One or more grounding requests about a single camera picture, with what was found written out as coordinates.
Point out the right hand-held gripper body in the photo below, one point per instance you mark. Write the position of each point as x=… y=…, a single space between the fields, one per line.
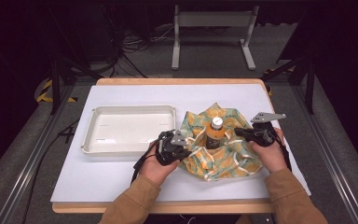
x=265 y=130

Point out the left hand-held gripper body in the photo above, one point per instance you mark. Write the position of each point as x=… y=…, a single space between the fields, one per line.
x=171 y=149

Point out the orange juice bottle white cap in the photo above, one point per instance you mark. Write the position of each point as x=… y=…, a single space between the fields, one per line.
x=215 y=133

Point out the citrus print fabric bag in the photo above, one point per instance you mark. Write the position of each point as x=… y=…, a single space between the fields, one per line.
x=227 y=158

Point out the person's left hand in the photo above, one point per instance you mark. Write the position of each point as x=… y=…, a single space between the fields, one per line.
x=158 y=169

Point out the person's right hand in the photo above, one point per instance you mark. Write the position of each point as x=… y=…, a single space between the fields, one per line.
x=270 y=155

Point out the white table mat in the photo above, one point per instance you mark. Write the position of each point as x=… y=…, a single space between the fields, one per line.
x=136 y=177

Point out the white plastic tray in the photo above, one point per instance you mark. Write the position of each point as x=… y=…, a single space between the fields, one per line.
x=130 y=129

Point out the wooden table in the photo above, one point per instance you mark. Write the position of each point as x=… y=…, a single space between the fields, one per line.
x=167 y=81

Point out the black metal stand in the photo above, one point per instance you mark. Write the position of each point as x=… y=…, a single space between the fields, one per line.
x=62 y=74
x=304 y=74

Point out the grey metal stand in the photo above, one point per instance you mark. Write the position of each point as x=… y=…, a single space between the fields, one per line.
x=214 y=21

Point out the yellow black hazard tape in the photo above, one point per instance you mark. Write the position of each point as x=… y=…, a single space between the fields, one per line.
x=45 y=93

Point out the aluminium frame rail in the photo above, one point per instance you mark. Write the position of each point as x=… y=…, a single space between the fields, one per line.
x=28 y=165
x=332 y=161

